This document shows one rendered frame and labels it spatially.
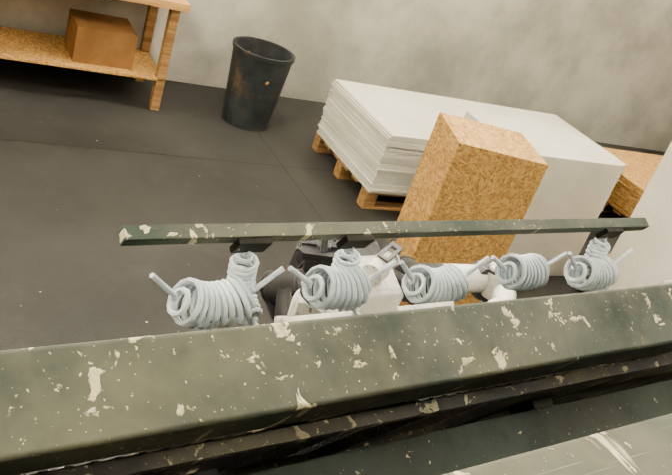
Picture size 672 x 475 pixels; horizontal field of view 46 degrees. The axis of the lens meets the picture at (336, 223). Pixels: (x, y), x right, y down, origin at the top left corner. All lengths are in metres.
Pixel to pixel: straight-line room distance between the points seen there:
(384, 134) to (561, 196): 1.31
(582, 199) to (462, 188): 1.90
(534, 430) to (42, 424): 0.87
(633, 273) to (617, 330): 3.27
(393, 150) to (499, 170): 1.76
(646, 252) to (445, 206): 1.11
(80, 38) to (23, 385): 5.62
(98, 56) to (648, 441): 6.07
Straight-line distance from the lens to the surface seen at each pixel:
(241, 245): 1.02
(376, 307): 2.28
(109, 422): 0.80
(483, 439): 1.32
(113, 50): 6.40
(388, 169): 5.83
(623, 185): 7.63
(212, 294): 1.03
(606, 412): 1.55
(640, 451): 0.49
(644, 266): 4.52
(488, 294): 2.55
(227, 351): 0.86
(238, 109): 6.58
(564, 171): 5.59
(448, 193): 4.09
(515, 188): 4.19
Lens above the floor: 2.45
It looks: 26 degrees down
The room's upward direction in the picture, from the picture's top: 20 degrees clockwise
